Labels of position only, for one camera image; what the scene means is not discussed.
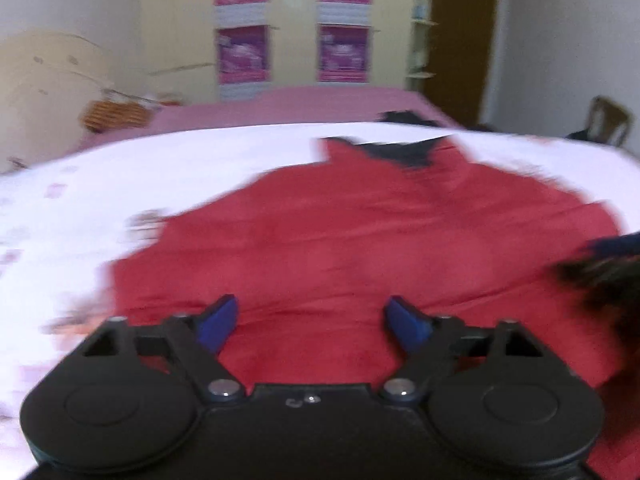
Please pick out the cream wardrobe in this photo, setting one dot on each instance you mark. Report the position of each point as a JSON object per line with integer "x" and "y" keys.
{"x": 295, "y": 50}

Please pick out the red garment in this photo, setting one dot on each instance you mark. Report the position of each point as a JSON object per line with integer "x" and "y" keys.
{"x": 325, "y": 240}

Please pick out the pink bed sheet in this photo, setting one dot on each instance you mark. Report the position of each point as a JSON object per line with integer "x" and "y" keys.
{"x": 300, "y": 105}

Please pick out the dark cloth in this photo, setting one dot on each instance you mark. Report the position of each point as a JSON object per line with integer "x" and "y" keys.
{"x": 405, "y": 119}

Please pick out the wooden chair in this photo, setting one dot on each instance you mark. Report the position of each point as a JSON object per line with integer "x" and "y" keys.
{"x": 607, "y": 120}

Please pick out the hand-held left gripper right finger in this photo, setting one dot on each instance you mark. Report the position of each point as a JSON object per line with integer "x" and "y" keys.
{"x": 406, "y": 327}

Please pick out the cream corner shelf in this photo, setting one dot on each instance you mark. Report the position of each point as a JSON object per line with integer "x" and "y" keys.
{"x": 422, "y": 20}

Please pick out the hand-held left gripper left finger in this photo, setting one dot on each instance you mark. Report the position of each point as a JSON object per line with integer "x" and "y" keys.
{"x": 219, "y": 324}

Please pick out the white floral blanket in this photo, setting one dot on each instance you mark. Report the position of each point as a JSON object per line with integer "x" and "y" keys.
{"x": 100, "y": 180}

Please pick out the brown wooden door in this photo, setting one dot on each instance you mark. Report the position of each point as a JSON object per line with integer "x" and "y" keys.
{"x": 465, "y": 45}

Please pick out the orange plush toy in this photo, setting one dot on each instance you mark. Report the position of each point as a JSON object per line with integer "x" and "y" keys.
{"x": 116, "y": 113}

